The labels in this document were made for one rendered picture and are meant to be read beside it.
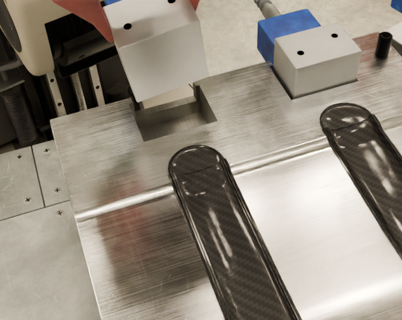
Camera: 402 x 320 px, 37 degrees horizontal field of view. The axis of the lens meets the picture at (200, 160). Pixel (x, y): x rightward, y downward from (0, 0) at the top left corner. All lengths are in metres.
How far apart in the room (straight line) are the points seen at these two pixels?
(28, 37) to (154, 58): 0.43
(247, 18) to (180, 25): 1.65
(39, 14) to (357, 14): 1.42
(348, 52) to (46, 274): 0.27
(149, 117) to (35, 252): 0.13
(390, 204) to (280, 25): 0.16
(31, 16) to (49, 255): 0.36
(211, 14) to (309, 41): 1.59
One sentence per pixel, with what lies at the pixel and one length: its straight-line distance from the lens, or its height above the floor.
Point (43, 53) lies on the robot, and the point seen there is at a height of 0.70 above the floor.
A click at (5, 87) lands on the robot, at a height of 0.50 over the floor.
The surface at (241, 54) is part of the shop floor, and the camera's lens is 1.86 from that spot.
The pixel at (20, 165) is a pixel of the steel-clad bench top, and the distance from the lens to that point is 0.54.
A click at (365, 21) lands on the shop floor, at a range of 2.02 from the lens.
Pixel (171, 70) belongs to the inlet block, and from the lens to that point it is 0.38.
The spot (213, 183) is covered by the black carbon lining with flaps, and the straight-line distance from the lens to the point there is 0.39.
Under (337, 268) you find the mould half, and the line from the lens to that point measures 0.36.
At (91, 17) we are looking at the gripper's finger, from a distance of 0.34.
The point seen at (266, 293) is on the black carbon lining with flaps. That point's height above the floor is 0.88.
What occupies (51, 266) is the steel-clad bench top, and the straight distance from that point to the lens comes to 0.47.
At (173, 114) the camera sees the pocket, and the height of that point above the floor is 0.87.
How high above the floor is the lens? 1.19
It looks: 49 degrees down
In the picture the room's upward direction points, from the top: 4 degrees counter-clockwise
